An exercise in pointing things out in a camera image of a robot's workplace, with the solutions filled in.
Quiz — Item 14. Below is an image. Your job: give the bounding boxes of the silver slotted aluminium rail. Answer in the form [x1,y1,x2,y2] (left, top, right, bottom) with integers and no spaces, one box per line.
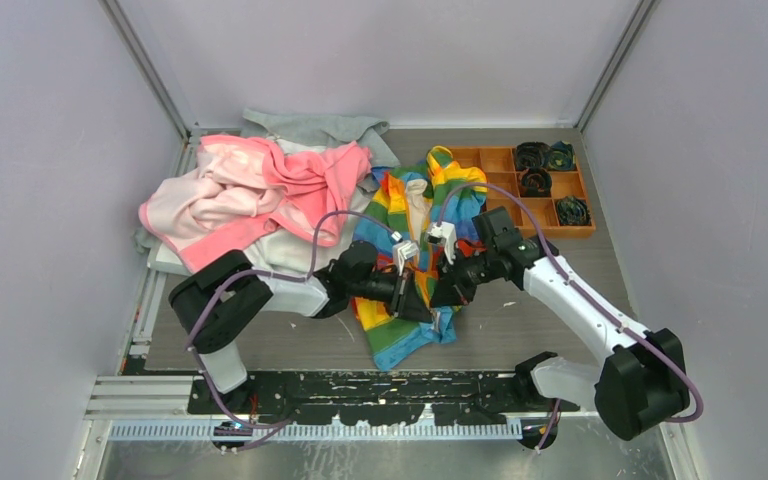
[109,418,522,442]

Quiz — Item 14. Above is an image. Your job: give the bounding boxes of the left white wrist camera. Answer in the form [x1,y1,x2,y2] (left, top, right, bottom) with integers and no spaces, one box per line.
[390,232,419,275]

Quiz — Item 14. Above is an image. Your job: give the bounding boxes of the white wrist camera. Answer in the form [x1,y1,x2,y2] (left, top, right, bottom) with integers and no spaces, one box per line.
[390,232,419,275]
[426,221,458,265]

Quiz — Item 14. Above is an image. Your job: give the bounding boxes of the pink fleece garment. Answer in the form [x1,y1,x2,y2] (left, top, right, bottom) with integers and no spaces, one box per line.
[139,135,371,272]

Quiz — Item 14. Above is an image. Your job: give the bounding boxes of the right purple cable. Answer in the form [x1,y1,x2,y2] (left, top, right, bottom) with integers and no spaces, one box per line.
[435,182,705,453]

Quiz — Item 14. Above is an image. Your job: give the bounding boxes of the purple cable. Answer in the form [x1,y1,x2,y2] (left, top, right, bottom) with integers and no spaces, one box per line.
[183,210,404,452]
[435,182,705,453]

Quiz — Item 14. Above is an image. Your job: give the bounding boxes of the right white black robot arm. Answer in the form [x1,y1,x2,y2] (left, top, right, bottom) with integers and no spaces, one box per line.
[427,207,694,440]

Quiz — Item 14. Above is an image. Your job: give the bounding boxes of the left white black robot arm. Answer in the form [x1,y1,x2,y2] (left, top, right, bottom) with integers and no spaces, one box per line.
[168,241,433,413]

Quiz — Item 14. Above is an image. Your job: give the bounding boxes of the rainbow striped zip jacket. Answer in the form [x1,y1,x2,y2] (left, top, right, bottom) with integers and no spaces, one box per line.
[352,146,487,371]

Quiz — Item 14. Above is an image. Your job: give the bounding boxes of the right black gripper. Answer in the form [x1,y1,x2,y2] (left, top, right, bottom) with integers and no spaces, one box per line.
[431,244,498,306]

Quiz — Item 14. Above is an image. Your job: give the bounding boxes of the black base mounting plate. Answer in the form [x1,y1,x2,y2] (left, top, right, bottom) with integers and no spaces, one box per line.
[223,370,553,426]

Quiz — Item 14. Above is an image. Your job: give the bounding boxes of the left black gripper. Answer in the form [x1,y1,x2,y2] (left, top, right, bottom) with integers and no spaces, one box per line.
[349,267,434,325]

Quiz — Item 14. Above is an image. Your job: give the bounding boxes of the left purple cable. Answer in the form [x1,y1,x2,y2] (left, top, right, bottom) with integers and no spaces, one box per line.
[183,210,404,452]

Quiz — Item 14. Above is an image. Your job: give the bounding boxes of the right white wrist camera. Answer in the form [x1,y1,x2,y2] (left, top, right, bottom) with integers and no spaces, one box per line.
[426,221,458,265]

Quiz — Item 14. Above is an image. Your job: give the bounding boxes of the dark rolled tie back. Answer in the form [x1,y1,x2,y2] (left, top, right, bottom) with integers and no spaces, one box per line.
[513,142,550,171]

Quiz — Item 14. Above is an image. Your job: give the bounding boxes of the orange compartment tray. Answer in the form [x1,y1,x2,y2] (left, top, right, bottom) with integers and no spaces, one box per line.
[448,141,595,239]

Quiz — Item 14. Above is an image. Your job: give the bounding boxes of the grey white garment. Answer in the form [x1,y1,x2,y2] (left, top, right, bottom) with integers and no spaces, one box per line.
[135,109,399,275]

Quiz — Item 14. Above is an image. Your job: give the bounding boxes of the blue green rolled tie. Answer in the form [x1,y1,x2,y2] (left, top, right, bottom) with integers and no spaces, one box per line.
[555,195,591,226]

